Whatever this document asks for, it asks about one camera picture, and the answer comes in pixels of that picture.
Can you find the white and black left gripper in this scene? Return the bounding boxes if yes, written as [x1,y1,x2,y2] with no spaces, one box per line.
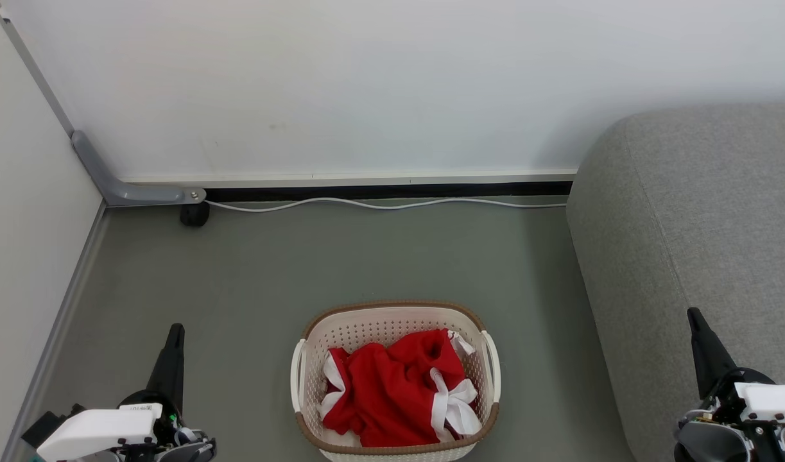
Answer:
[35,323,186,462]

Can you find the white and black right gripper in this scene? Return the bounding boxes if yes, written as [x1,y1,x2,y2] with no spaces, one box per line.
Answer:
[687,307,785,443]

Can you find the red and white garment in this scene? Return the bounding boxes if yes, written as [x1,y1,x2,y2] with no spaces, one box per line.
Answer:
[318,328,484,448]

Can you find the grey fabric sofa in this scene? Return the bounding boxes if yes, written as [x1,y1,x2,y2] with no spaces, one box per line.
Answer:
[565,103,785,462]

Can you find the black caster wheel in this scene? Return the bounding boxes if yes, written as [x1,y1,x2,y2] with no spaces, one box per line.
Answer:
[179,203,211,228]

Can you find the grey metal partition foot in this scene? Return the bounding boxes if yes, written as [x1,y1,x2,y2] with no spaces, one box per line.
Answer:
[71,130,207,207]

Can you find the cream laundry basket brown rim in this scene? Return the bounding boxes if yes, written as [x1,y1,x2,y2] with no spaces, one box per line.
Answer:
[290,300,502,462]

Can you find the grey partition edge strip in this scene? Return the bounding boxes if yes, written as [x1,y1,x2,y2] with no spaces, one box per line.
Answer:
[0,0,76,137]

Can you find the white floor cable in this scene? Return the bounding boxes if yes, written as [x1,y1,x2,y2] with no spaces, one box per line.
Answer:
[204,196,567,213]

